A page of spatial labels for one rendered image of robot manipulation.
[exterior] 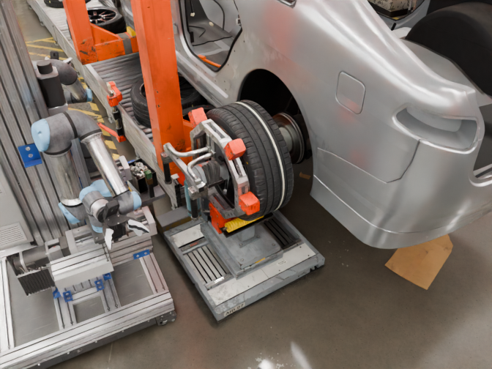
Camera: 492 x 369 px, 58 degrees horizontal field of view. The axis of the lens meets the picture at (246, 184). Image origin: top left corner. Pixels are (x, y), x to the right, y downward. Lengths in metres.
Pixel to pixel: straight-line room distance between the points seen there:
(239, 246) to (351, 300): 0.80
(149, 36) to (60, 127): 0.84
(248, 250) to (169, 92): 1.10
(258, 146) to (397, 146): 0.71
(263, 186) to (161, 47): 0.94
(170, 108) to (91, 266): 1.04
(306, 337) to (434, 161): 1.40
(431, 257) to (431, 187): 1.47
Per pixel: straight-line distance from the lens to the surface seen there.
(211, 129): 2.33
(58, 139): 1.91
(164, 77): 2.63
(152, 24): 2.50
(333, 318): 2.91
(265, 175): 2.25
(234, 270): 2.86
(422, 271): 3.28
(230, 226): 2.61
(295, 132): 2.61
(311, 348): 2.78
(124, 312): 2.70
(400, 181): 1.96
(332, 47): 2.03
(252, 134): 2.26
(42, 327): 2.82
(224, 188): 2.70
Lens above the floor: 2.41
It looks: 41 degrees down
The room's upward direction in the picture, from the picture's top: straight up
